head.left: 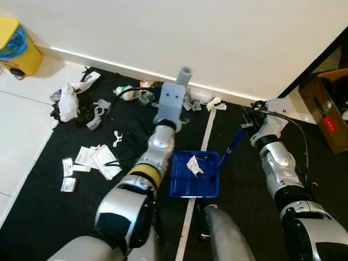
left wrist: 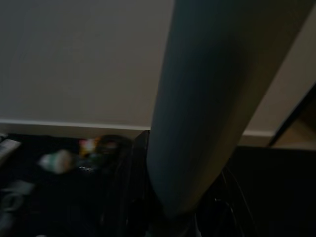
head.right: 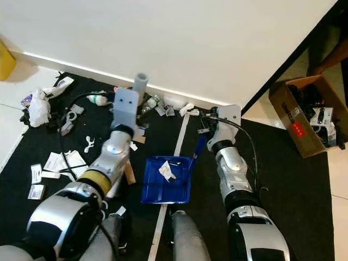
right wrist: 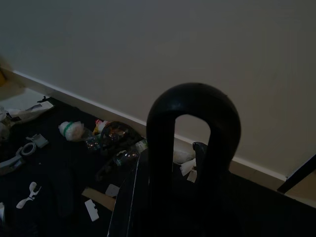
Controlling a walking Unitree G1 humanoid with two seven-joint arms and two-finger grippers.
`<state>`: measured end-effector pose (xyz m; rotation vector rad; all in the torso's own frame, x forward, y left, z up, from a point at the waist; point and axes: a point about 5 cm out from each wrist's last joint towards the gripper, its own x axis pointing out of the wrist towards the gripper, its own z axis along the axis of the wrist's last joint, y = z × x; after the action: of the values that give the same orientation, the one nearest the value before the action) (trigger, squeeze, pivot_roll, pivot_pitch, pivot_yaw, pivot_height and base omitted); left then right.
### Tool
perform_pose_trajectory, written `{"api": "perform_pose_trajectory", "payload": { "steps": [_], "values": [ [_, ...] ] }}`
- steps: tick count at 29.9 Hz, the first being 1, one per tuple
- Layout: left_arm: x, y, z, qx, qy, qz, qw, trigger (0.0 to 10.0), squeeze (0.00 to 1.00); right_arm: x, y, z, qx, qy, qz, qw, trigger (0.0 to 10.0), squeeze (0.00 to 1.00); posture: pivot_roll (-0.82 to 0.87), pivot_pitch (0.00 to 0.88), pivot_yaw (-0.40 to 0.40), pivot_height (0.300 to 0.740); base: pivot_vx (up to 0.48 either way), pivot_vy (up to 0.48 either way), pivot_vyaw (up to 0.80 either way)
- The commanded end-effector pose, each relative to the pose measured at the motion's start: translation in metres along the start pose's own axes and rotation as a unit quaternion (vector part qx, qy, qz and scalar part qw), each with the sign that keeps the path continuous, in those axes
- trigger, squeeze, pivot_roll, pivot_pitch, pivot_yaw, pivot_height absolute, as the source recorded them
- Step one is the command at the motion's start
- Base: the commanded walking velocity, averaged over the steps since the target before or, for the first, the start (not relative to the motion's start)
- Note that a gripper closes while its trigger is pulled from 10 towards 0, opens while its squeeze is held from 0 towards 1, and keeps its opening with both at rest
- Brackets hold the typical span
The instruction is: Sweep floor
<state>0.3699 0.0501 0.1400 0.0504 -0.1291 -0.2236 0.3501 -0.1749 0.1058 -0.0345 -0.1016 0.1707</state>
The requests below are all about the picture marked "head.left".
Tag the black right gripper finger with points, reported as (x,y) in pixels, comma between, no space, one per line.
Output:
(244,120)

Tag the blue plastic dustpan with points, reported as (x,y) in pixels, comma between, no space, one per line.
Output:
(193,187)

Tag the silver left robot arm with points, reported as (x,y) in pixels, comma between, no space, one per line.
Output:
(130,206)

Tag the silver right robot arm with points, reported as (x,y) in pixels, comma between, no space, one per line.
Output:
(304,228)

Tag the crumpled white tissue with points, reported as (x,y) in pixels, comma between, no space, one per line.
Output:
(216,103)

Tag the white tape strip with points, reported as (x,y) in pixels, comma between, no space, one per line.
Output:
(209,130)

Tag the brown cardboard box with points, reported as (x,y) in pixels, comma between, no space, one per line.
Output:
(321,114)

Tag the white paper scrap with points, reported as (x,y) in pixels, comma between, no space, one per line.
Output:
(194,166)

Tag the grey right robot leg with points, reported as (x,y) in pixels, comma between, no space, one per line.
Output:
(225,236)

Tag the grey robot leg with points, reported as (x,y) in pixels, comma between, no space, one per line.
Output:
(147,251)
(225,236)

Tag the white plastic hook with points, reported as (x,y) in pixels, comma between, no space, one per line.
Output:
(117,138)

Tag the large white paper packet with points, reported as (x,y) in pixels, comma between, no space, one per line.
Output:
(98,160)

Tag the white plastic pouch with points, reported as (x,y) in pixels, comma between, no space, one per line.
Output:
(89,81)

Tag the grey left robot leg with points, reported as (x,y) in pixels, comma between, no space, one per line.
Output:
(147,251)

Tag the white plastic bag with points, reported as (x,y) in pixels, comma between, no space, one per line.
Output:
(68,103)

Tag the small white packet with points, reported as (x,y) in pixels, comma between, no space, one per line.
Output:
(68,185)
(67,167)

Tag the yellow waste bin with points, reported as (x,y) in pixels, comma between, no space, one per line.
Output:
(19,51)

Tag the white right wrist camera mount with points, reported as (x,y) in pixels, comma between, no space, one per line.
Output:
(274,122)

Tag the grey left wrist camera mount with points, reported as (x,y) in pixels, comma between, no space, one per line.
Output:
(173,100)

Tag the black door frame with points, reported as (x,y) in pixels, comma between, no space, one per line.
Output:
(318,65)

